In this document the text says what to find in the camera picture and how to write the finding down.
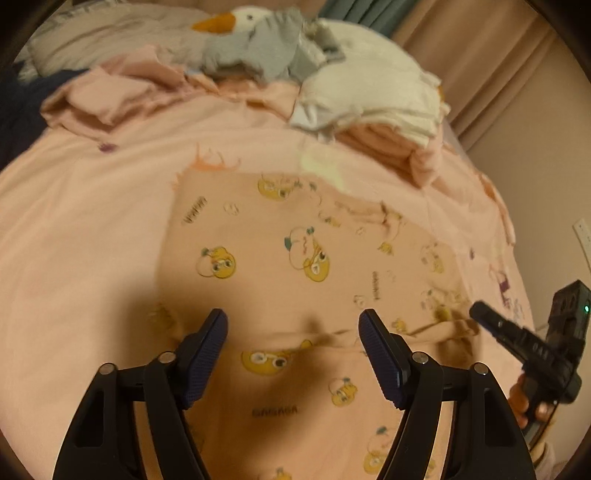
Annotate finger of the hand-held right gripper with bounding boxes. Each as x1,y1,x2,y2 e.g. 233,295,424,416
469,301,552,370

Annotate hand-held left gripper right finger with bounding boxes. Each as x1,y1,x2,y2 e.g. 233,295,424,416
358,308,539,480

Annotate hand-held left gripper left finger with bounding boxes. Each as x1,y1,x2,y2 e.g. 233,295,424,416
52,308,228,480

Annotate peach cartoon-print garment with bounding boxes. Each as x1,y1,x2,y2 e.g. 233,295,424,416
147,171,485,480

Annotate pink folded clothes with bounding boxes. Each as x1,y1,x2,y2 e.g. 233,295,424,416
342,119,459,188

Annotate white folded clothes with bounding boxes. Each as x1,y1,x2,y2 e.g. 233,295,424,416
290,18,451,149

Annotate grey clothes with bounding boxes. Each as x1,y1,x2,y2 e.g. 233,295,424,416
203,9,347,85

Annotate person's right hand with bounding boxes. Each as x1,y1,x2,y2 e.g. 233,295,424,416
508,373,555,431

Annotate pink deer-print bed sheet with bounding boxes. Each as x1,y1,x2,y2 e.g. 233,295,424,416
0,83,541,480

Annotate beige curtain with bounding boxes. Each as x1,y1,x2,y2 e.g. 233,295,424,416
392,0,575,153

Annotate pink crumpled garment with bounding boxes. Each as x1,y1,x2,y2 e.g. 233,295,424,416
41,46,301,128

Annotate dark blue cloth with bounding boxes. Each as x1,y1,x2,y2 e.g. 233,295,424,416
0,62,88,163

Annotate teal curtain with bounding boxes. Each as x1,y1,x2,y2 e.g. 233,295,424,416
318,0,408,38

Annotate white goose plush toy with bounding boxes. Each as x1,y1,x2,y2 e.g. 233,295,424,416
191,6,289,38

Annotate pale grey duvet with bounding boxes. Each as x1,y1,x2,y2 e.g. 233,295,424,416
18,4,218,77

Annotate white wall socket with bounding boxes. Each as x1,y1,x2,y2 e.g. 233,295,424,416
573,220,591,259

